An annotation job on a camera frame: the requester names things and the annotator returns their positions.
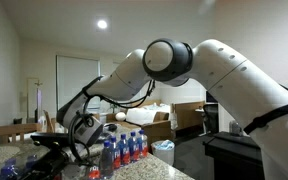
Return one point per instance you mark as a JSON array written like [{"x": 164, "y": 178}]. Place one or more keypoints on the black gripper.
[{"x": 54, "y": 157}]

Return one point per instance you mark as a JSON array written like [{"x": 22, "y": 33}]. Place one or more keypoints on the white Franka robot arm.
[{"x": 250, "y": 93}]

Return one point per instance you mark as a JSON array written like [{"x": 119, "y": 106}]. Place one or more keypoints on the wooden dining chair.
[{"x": 10, "y": 128}]

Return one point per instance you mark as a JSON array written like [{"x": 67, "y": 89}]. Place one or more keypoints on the white door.
[{"x": 32, "y": 100}]

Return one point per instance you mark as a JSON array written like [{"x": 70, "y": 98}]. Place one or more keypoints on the black headphones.
[{"x": 111, "y": 127}]

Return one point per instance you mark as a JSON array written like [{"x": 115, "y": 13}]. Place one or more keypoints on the green potted plant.
[{"x": 112, "y": 107}]

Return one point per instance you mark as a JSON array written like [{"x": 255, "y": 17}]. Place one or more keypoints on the white round ball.
[{"x": 120, "y": 116}]

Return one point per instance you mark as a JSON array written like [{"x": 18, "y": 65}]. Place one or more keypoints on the wide white window blind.
[{"x": 74, "y": 66}]

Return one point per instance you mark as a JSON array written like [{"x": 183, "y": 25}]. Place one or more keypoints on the white bedding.
[{"x": 144, "y": 115}]

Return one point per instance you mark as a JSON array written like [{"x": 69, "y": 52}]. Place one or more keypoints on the white trash bin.
[{"x": 163, "y": 155}]

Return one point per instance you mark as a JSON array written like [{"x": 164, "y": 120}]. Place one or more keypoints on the round ceiling light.
[{"x": 102, "y": 24}]

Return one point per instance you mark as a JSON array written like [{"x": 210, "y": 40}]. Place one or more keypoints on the black office chair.
[{"x": 211, "y": 116}]

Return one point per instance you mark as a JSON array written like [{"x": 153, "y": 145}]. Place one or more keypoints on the computer monitor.
[{"x": 210, "y": 99}]

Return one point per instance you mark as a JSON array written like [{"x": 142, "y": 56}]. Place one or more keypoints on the grey smart speaker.
[{"x": 235, "y": 129}]

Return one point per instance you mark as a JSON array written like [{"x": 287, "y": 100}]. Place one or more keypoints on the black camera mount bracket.
[{"x": 49, "y": 138}]

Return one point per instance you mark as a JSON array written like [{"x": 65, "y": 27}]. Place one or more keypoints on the wall cross ornament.
[{"x": 38, "y": 83}]

